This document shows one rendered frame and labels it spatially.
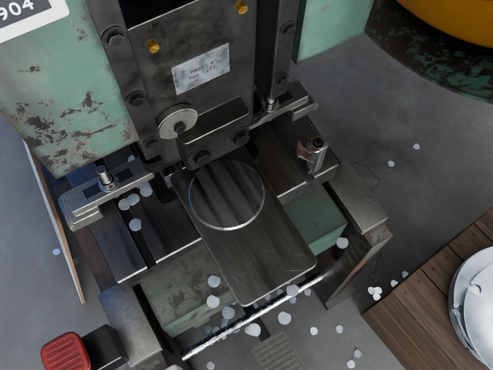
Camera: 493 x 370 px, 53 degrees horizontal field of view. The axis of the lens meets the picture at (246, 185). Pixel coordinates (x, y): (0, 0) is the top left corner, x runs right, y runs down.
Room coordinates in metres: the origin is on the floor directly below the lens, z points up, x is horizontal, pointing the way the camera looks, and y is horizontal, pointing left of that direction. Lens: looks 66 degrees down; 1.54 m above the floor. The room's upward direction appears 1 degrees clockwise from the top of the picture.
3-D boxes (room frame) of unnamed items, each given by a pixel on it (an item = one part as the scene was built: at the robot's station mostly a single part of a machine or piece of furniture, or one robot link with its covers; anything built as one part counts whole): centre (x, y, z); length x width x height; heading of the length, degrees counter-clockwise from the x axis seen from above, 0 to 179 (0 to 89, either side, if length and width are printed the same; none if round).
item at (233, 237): (0.27, 0.01, 0.72); 0.25 x 0.14 x 0.14; 31
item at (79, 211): (0.33, 0.24, 0.76); 0.17 x 0.06 x 0.10; 121
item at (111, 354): (0.06, 0.25, 0.62); 0.10 x 0.06 x 0.20; 121
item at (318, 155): (0.40, -0.12, 0.75); 0.03 x 0.03 x 0.10; 31
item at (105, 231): (0.42, 0.10, 0.68); 0.45 x 0.30 x 0.06; 121
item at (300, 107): (0.51, -0.05, 0.76); 0.17 x 0.06 x 0.10; 121
